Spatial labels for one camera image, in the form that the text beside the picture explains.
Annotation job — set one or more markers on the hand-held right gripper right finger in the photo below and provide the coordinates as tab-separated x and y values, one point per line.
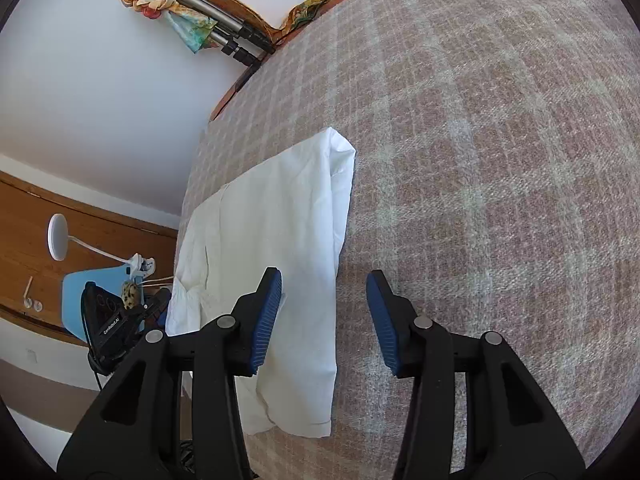
382	321

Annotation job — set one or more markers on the white floor fitting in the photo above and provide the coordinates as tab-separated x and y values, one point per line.
30	297

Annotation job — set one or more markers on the small colourful cloth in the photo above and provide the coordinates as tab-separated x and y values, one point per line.
310	6

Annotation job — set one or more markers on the grey striped skirt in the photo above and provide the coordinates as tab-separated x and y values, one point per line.
189	460

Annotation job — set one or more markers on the colourful knotted scarf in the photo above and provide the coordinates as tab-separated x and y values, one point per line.
185	25

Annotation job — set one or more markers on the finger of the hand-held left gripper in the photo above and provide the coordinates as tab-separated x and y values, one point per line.
159	307

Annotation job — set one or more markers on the blue chair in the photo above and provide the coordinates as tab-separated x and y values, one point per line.
82	305

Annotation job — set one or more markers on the beige plaid blanket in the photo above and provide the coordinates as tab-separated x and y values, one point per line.
475	185

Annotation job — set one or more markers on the person's left hand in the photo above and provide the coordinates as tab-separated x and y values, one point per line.
131	296

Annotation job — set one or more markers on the white shirt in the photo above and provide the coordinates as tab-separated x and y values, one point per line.
280	240

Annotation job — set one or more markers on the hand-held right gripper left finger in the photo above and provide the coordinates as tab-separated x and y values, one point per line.
266	321

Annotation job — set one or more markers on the white clamp lamp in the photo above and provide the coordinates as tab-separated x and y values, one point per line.
57	236

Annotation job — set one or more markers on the orange fringed cloth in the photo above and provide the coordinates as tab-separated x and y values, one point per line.
240	2

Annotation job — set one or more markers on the folded metal tripod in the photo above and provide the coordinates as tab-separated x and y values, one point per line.
220	15

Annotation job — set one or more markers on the orange table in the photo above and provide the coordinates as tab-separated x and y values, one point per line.
235	90

